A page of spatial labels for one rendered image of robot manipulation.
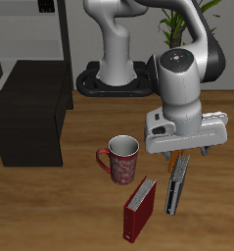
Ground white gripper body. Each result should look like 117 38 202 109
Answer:
144 111 229 155

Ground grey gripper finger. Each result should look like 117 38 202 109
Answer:
162 151 173 162
201 145 214 157

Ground grey striped book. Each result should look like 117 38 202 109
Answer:
164 149 191 217

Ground red book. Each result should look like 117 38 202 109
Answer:
122 176 158 244

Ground black box on shelf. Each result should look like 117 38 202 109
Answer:
37 0 56 14

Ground red patterned mug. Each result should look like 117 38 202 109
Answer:
95 134 141 186

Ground green pot plant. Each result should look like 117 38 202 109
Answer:
157 0 222 50

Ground dark brown desk caddy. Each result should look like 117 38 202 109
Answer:
0 59 74 168

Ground flat black base plate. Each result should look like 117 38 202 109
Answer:
75 60 156 98

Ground white shelf with black frame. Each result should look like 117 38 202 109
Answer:
0 0 74 111

